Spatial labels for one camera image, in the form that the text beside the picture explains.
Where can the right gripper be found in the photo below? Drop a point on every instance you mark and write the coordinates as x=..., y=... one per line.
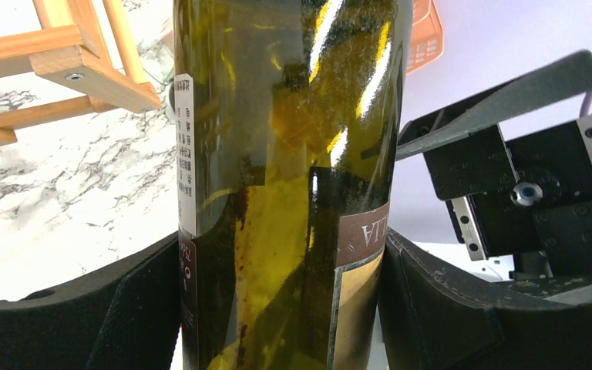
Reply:
x=529, y=198

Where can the wooden wine rack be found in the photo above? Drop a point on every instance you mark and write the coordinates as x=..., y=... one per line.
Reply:
x=70, y=50

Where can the peach plastic desk organizer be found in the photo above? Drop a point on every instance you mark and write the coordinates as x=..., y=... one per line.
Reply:
x=427, y=40

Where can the dark green top wine bottle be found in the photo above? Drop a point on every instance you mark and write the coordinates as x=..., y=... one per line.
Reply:
x=287, y=120

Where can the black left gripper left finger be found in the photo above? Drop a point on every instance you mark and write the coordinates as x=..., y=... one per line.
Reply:
x=125, y=315

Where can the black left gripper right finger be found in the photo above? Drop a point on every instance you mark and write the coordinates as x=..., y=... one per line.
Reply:
x=435, y=315

